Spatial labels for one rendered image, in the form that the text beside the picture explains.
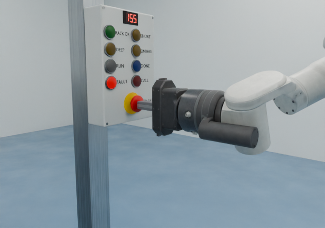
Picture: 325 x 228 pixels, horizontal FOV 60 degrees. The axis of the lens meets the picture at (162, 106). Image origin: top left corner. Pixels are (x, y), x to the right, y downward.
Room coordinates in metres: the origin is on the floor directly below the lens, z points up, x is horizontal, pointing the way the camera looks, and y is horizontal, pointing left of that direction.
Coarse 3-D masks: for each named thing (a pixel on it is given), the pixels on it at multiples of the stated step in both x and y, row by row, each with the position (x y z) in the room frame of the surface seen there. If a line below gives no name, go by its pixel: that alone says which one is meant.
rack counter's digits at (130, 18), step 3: (126, 15) 0.66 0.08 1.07; (129, 15) 0.66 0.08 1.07; (132, 15) 0.67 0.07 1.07; (135, 15) 0.68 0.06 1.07; (126, 18) 0.66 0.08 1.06; (129, 18) 0.66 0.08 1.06; (132, 18) 0.67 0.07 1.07; (135, 18) 0.68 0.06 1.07; (126, 21) 0.66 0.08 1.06; (129, 21) 0.66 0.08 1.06; (132, 21) 0.67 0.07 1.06; (135, 21) 0.68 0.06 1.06
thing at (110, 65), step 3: (111, 60) 0.61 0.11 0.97; (108, 63) 0.61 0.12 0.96; (111, 63) 0.61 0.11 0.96; (114, 63) 0.62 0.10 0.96; (108, 66) 0.61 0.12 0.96; (111, 66) 0.61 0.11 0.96; (114, 66) 0.62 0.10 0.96; (108, 69) 0.61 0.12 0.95; (111, 69) 0.61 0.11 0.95; (114, 69) 0.62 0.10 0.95
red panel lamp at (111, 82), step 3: (108, 78) 0.61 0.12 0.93; (111, 78) 0.61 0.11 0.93; (114, 78) 0.62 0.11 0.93; (108, 81) 0.61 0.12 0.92; (111, 81) 0.61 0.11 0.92; (114, 81) 0.62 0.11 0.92; (108, 84) 0.61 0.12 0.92; (111, 84) 0.61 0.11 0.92; (114, 84) 0.62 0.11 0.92; (111, 87) 0.61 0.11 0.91
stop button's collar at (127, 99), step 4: (132, 92) 0.67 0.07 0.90; (128, 96) 0.66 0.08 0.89; (132, 96) 0.67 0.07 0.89; (124, 100) 0.65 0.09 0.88; (128, 100) 0.66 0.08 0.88; (124, 104) 0.65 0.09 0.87; (128, 104) 0.66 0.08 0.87; (128, 108) 0.66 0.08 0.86; (128, 112) 0.66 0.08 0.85; (132, 112) 0.67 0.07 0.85
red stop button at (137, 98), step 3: (135, 96) 0.65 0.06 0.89; (138, 96) 0.65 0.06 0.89; (132, 99) 0.65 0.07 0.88; (135, 99) 0.65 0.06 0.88; (138, 99) 0.65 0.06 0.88; (141, 99) 0.66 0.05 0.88; (132, 102) 0.64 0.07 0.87; (135, 102) 0.64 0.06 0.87; (132, 105) 0.64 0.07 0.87; (135, 105) 0.64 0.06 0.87; (132, 108) 0.64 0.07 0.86; (135, 108) 0.64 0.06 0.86; (135, 111) 0.65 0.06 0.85; (138, 111) 0.65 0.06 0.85
